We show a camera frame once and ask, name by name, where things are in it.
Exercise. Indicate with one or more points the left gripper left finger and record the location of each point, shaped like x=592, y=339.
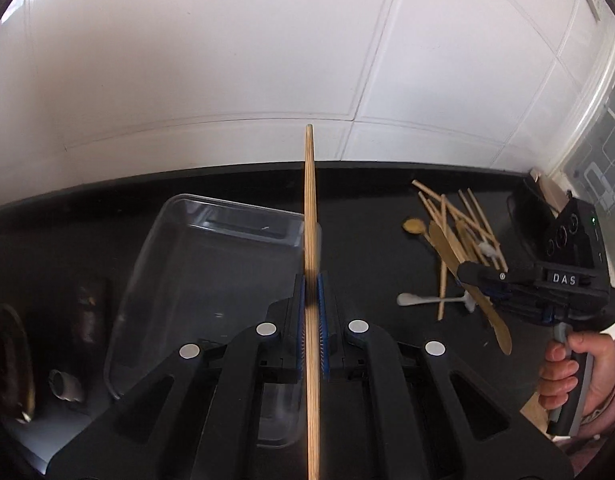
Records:
x=193, y=418

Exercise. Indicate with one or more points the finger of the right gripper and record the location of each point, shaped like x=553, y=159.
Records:
x=512, y=287

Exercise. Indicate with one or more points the clear plastic container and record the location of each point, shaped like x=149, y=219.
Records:
x=208, y=269

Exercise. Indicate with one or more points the silver spoon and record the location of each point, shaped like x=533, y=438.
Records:
x=405, y=299

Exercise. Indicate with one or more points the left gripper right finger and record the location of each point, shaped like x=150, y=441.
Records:
x=430, y=416

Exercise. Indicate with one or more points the metal cup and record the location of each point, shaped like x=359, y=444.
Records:
x=66, y=387

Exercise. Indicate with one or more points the gold spoon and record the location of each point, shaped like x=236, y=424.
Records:
x=417, y=227

